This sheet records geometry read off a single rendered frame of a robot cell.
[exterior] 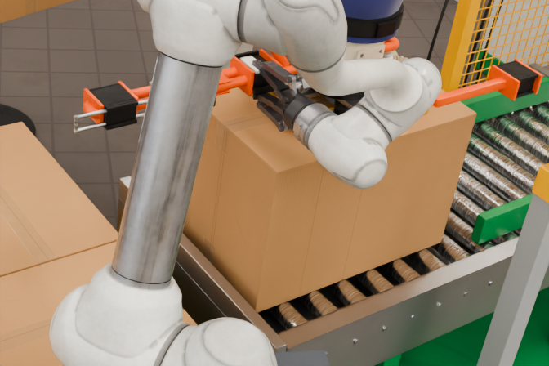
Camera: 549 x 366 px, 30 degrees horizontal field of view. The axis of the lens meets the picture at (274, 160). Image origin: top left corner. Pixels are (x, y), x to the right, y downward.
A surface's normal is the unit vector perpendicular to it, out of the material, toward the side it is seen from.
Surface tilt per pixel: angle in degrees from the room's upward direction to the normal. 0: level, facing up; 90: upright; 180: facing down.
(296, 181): 90
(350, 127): 30
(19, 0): 90
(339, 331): 90
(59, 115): 0
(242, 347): 6
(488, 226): 90
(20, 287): 0
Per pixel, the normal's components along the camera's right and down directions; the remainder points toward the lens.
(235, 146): -0.81, 0.23
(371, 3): 0.26, 0.59
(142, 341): 0.16, 0.04
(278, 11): -0.51, 0.56
